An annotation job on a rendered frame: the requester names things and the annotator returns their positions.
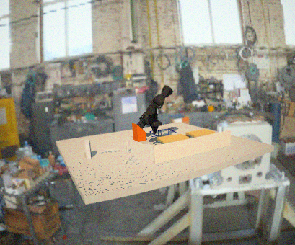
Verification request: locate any tan flat rectangular panel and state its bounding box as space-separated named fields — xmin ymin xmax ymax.
xmin=153 ymin=130 xmax=231 ymax=164

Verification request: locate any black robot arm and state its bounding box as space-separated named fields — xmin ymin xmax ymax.
xmin=137 ymin=85 xmax=173 ymax=129

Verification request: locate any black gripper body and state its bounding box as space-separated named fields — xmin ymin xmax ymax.
xmin=149 ymin=112 xmax=162 ymax=127

